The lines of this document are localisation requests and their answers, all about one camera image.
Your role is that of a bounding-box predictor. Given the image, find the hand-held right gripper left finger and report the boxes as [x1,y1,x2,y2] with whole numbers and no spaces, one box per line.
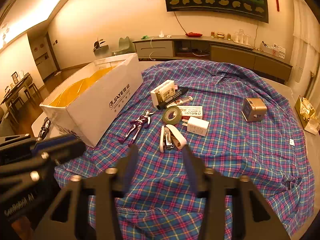
[30,144,139,240]

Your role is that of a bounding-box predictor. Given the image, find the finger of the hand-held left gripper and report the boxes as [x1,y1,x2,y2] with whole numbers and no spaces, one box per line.
[31,133,86,165]

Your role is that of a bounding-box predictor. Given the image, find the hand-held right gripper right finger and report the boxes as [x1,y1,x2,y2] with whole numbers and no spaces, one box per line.
[181,145,292,240]

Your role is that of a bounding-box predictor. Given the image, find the white cardboard box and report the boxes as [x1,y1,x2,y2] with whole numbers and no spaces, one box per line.
[39,53,143,147]

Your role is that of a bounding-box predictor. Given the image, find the white red label box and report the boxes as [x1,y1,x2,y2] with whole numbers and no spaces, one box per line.
[179,106,203,119]

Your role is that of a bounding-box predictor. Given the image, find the clear plastic refill tube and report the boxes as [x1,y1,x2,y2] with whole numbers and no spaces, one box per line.
[165,96,193,108]

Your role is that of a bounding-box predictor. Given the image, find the gold cube box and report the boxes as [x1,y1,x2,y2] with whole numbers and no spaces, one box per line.
[242,97,267,122]

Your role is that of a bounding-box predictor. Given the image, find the white stapler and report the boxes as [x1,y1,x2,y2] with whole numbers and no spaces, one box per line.
[159,125,187,153]

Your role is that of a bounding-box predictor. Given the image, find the white charger adapter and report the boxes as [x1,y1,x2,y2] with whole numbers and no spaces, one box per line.
[186,117,210,137]

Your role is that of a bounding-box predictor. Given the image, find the purple silver toy figure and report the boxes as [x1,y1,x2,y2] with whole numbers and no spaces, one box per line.
[118,110,153,147]

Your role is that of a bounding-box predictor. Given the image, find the green tape roll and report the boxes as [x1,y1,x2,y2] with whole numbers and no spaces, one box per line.
[162,106,182,125]

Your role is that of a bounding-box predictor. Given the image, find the blue pink plaid cloth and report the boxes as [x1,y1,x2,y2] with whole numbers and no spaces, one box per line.
[54,59,315,240]

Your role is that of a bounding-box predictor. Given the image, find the black marker pen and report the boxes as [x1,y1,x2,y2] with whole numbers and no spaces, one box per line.
[156,87,189,110]

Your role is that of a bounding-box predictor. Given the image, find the dark dining table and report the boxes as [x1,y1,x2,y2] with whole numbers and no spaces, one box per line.
[0,71,40,120]

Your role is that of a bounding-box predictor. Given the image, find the beige tissue pack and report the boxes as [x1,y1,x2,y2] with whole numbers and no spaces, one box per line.
[150,79,178,105]

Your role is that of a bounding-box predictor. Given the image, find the potted plant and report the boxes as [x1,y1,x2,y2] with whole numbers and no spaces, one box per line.
[93,38,109,55]

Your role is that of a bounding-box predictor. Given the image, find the pale green child chair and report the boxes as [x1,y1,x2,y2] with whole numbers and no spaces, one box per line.
[111,36,132,55]

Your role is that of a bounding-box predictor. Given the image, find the long grey tv cabinet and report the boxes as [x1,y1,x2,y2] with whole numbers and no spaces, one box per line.
[132,35,293,82]

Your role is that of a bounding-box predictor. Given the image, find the gold foil bag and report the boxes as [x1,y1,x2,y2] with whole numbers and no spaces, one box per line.
[294,95,320,135]

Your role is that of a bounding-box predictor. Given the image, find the set of clear glasses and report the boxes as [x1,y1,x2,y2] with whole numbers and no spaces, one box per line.
[232,29,252,44]

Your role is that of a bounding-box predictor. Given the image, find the white boxes with red print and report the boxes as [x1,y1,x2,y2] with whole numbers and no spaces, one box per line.
[260,41,287,58]

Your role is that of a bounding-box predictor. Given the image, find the cream curtain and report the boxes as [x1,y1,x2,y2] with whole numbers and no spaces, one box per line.
[291,0,320,85]

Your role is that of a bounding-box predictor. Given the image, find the black braided cord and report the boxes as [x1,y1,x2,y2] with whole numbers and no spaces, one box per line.
[37,117,52,140]

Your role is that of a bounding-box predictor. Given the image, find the white cable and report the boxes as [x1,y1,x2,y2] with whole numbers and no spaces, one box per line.
[149,37,156,60]

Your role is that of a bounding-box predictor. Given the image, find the black power cable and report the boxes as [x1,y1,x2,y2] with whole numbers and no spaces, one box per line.
[174,11,188,34]

